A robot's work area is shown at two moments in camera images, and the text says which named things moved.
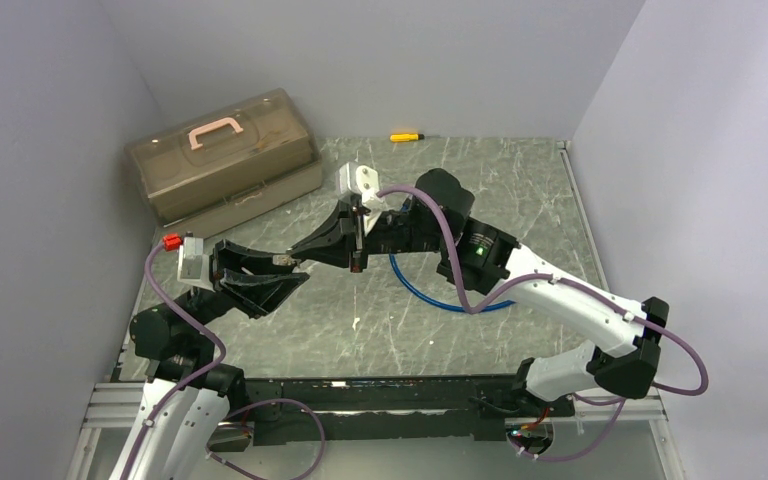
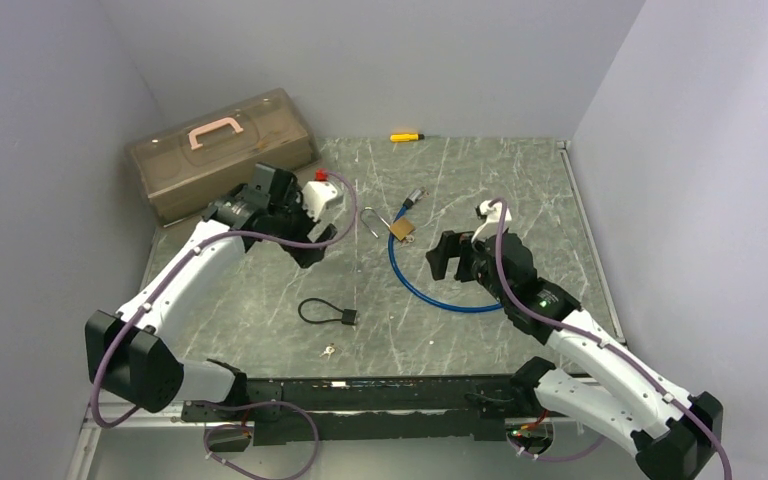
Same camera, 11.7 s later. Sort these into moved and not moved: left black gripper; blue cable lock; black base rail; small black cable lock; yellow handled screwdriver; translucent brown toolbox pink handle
Moved: left black gripper; small black cable lock
Not moved: blue cable lock; translucent brown toolbox pink handle; black base rail; yellow handled screwdriver
